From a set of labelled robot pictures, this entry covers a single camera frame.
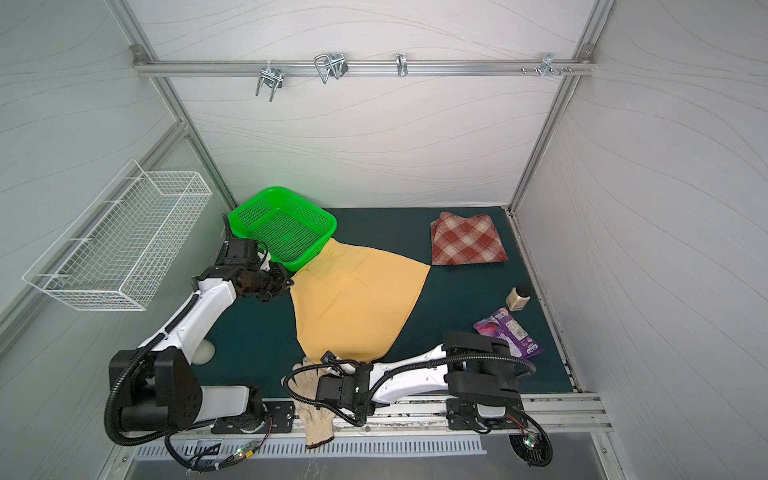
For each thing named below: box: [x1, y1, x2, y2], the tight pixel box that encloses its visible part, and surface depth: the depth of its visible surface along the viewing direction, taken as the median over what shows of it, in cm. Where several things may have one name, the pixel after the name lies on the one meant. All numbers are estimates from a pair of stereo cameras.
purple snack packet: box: [473, 307, 545, 359], surface depth 89 cm
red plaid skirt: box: [431, 212, 509, 266], surface depth 109 cm
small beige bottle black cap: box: [505, 284, 531, 311], surface depth 90 cm
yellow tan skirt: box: [290, 238, 431, 363], surface depth 100 cm
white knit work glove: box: [289, 357, 336, 446], surface depth 73 cm
